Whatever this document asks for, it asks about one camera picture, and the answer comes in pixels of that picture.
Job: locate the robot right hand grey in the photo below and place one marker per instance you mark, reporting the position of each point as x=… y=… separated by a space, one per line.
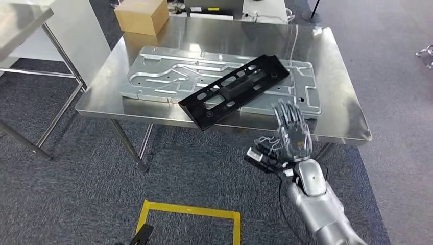
x=296 y=142

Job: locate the black plastic panel part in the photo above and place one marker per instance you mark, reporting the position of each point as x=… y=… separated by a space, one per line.
x=216 y=115

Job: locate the robot right arm silver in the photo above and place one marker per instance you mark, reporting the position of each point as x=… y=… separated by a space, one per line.
x=321 y=209

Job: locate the stainless steel workbench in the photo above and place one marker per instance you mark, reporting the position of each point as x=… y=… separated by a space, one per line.
x=236 y=33

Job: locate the yellow floor tape square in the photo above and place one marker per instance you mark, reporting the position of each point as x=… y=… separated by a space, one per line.
x=189 y=210

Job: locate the black stanchion pole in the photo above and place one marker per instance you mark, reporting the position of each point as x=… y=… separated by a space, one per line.
x=315 y=8

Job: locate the white desk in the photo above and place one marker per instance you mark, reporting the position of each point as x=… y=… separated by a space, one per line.
x=267 y=10

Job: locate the large machined aluminium plate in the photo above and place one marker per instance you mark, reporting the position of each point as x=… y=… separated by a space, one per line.
x=162 y=77

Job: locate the chrome stool base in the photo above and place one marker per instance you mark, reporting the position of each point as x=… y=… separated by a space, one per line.
x=425 y=55

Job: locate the grey open laptop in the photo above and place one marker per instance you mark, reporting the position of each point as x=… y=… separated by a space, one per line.
x=213 y=6

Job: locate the brown cardboard box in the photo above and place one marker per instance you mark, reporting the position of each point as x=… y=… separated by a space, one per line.
x=142 y=17

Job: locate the white cabinet panel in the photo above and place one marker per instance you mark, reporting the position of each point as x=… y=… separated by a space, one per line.
x=77 y=37

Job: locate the stainless steel side table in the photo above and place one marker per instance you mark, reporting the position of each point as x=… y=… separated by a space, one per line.
x=20 y=27

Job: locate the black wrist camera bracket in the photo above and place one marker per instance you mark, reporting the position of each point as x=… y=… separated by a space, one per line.
x=267 y=164

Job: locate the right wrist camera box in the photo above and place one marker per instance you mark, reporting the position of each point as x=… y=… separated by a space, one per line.
x=254 y=154

